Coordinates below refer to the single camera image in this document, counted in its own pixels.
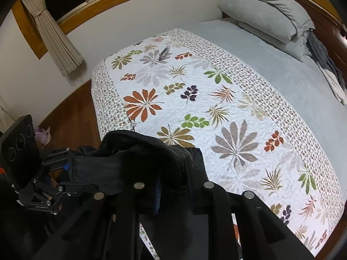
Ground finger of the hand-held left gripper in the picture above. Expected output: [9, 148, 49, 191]
[20, 179, 97, 214]
[41, 147, 75, 172]

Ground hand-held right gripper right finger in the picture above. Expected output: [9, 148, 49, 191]
[203, 181, 316, 260]

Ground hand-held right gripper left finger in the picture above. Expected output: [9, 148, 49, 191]
[33, 177, 164, 260]

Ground black pants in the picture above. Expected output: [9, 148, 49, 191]
[58, 130, 239, 260]

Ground purple white bag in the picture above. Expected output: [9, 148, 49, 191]
[34, 126, 52, 146]

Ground floral quilt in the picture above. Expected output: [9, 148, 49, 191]
[92, 28, 347, 258]

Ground tied beige curtain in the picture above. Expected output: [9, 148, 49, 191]
[20, 0, 85, 78]

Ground white cloth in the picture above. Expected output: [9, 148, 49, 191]
[318, 68, 347, 104]

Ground flat grey pillow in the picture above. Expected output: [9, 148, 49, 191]
[238, 21, 312, 62]

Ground dark grey blanket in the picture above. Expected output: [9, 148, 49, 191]
[306, 31, 347, 90]

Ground large grey pillow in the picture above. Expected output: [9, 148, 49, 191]
[218, 0, 315, 44]

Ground dark wooden headboard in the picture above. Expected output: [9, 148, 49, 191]
[265, 0, 347, 69]

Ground wide wooden frame window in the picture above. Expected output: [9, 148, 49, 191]
[11, 0, 182, 60]

